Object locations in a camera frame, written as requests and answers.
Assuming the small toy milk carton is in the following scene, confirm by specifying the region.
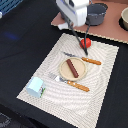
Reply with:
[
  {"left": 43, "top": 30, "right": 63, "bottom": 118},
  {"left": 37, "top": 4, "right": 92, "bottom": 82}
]
[{"left": 26, "top": 77, "right": 45, "bottom": 98}]

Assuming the wooden handled knife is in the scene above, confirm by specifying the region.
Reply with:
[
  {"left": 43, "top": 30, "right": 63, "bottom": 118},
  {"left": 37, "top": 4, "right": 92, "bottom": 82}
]
[{"left": 62, "top": 52, "right": 102, "bottom": 65}]

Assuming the red toy tomato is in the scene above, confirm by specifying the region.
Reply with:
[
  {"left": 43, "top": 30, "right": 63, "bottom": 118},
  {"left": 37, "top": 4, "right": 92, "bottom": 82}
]
[{"left": 80, "top": 38, "right": 91, "bottom": 48}]

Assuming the blue basket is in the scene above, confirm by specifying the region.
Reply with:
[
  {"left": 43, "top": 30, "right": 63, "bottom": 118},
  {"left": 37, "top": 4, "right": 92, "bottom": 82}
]
[{"left": 0, "top": 0, "right": 23, "bottom": 15}]

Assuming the wooden handled fork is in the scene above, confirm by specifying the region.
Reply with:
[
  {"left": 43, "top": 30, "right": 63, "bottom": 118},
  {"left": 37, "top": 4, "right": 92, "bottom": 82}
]
[{"left": 48, "top": 73, "right": 90, "bottom": 92}]

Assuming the round wooden plate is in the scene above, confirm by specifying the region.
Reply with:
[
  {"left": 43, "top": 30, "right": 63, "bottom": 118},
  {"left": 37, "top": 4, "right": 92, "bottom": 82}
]
[{"left": 59, "top": 57, "right": 87, "bottom": 81}]

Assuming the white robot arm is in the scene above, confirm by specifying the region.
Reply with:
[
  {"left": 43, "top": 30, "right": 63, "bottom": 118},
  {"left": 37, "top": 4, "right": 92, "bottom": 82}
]
[{"left": 56, "top": 0, "right": 89, "bottom": 26}]

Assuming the large grey pot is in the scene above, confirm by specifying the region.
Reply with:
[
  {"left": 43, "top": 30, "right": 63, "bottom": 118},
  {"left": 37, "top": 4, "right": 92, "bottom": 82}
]
[{"left": 86, "top": 3, "right": 107, "bottom": 26}]

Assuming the brown toy sausage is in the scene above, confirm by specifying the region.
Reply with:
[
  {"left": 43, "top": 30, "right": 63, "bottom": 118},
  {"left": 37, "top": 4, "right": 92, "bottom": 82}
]
[{"left": 66, "top": 59, "right": 79, "bottom": 78}]

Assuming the beige bowl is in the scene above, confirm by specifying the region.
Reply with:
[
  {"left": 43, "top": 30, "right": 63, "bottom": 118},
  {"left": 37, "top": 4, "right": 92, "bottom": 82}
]
[{"left": 121, "top": 7, "right": 128, "bottom": 30}]

